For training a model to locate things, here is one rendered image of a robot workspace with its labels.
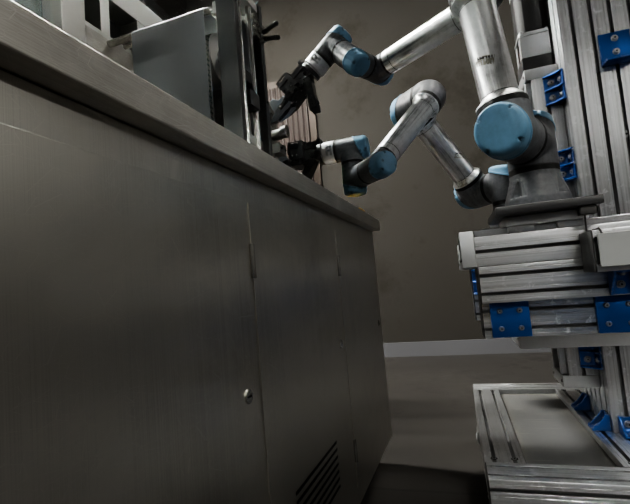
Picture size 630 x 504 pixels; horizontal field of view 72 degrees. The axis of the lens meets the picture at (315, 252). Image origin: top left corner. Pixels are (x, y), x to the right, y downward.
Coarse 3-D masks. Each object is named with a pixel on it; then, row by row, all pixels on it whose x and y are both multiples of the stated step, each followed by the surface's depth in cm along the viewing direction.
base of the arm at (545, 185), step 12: (528, 168) 104; (540, 168) 103; (552, 168) 103; (516, 180) 107; (528, 180) 104; (540, 180) 103; (552, 180) 102; (564, 180) 105; (516, 192) 106; (528, 192) 103; (540, 192) 102; (552, 192) 101; (564, 192) 102; (516, 204) 105
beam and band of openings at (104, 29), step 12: (84, 0) 128; (96, 0) 126; (108, 0) 130; (120, 0) 133; (132, 0) 139; (96, 12) 126; (108, 12) 128; (120, 12) 135; (132, 12) 138; (144, 12) 144; (96, 24) 126; (108, 24) 128; (120, 24) 141; (132, 24) 141; (144, 24) 143; (108, 36) 127
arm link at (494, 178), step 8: (496, 168) 154; (504, 168) 152; (488, 176) 158; (496, 176) 154; (504, 176) 152; (480, 184) 160; (488, 184) 157; (496, 184) 154; (504, 184) 152; (488, 192) 158; (496, 192) 154; (504, 192) 152; (488, 200) 160; (496, 200) 154
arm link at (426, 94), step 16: (432, 80) 144; (416, 96) 141; (432, 96) 138; (416, 112) 136; (432, 112) 140; (400, 128) 133; (416, 128) 135; (384, 144) 130; (400, 144) 131; (368, 160) 128; (384, 160) 125; (368, 176) 130; (384, 176) 127
